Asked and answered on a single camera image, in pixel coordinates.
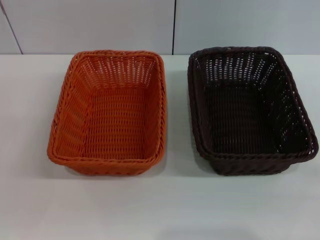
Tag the dark brown woven basket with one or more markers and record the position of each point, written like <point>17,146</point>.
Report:
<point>245,117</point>

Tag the orange woven plastic basket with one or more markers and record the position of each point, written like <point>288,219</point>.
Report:
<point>117,120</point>

